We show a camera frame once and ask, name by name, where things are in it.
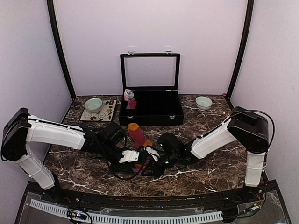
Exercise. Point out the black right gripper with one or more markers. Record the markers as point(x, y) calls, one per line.
point(157, 171)

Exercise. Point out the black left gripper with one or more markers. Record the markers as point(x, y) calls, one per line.
point(124, 168)

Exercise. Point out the magenta striped sock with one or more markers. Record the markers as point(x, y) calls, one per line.
point(141, 142)

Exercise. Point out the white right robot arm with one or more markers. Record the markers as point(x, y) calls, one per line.
point(248, 127)

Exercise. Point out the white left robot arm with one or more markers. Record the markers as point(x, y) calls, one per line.
point(24, 128)

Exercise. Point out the green ceramic bowl on plate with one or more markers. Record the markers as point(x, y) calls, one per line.
point(93, 105)

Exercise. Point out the magenta purple rolled sock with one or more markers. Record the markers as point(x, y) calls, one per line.
point(131, 103)

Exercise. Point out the pink white rolled sock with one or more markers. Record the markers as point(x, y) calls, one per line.
point(128, 94)

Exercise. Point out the green bowl at right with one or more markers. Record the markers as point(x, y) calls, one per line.
point(203, 103)

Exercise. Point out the black compartment storage box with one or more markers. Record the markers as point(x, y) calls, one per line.
point(153, 77)

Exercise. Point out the white perforated front rail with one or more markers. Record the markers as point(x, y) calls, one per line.
point(80, 217)

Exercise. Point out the black left corner post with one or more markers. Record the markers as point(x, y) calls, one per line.
point(59, 48)

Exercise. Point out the black corner post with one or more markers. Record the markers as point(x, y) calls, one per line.
point(59, 48)
point(241, 50)

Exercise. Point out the black right corner post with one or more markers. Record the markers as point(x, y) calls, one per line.
point(241, 50)

